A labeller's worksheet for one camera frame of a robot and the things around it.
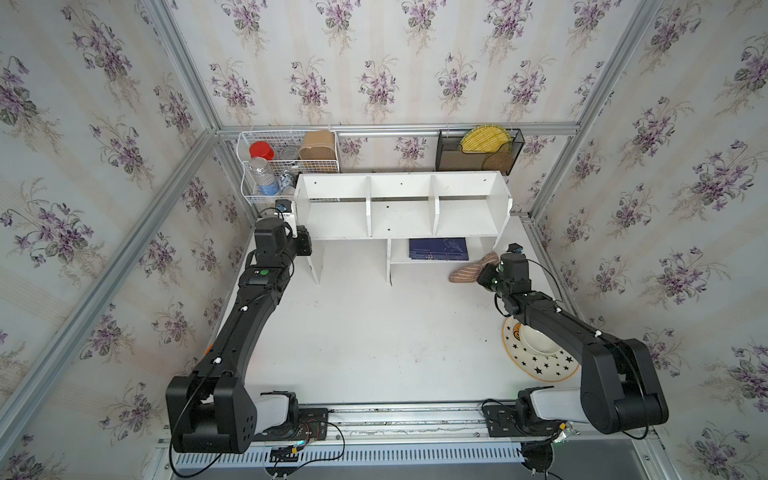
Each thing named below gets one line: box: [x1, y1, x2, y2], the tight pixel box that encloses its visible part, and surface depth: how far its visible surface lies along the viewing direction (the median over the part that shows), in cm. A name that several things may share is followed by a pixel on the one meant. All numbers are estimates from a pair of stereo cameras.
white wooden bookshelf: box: [294, 171, 513, 285], surface depth 87 cm
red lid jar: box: [250, 141, 275, 160], surface depth 94 cm
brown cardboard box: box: [299, 130, 336, 160], surface depth 91 cm
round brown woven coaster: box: [482, 144, 514, 173], surface depth 97 cm
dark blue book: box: [409, 237, 469, 260], surface depth 92 cm
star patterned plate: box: [502, 317, 581, 382], surface depth 85 cm
